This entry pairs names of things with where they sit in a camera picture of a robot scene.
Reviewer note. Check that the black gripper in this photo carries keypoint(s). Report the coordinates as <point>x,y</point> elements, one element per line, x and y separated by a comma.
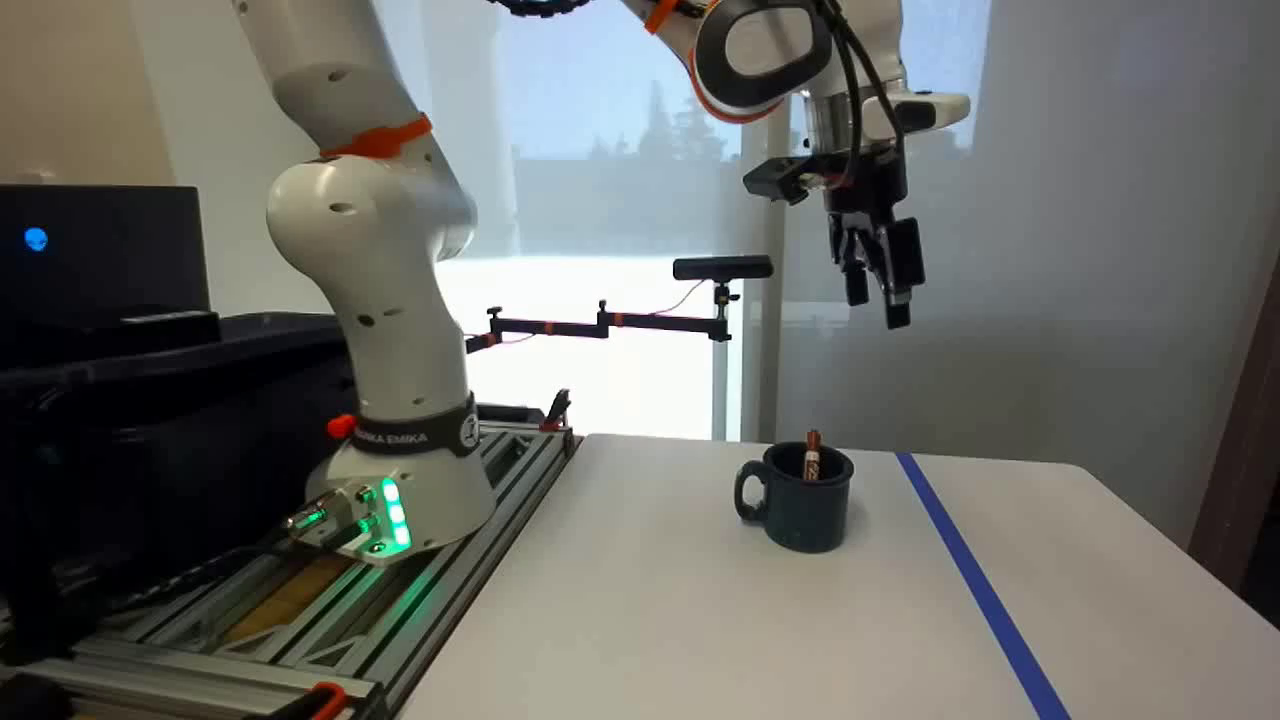
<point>868,187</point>

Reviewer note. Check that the orange capped marker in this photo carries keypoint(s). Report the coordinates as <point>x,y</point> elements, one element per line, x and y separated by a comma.
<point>812,458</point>

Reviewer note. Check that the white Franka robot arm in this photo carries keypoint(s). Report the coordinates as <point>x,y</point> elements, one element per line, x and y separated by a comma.
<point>386,265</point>

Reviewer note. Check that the dark green enamel mug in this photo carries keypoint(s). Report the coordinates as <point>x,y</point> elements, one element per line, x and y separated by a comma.
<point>806,505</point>

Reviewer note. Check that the blue tape line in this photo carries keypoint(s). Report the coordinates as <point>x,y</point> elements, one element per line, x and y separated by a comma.
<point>981,585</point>

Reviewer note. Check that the black equipment cabinet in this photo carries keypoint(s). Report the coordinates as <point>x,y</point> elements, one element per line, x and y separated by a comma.
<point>161,442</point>

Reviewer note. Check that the black monitor with blue light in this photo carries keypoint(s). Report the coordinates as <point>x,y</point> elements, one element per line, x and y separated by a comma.
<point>101,254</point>

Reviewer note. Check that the black stereo camera bar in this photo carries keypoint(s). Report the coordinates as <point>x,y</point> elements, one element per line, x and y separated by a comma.
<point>721,265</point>

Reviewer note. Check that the white camera stand pole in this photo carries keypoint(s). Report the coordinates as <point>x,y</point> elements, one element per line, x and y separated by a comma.
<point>721,386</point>

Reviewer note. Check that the black red articulated camera arm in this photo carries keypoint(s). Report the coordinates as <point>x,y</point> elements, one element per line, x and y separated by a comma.
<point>601,320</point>

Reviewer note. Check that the aluminium rail mounting frame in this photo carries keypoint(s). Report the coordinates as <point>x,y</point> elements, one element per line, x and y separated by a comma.
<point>322,627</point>

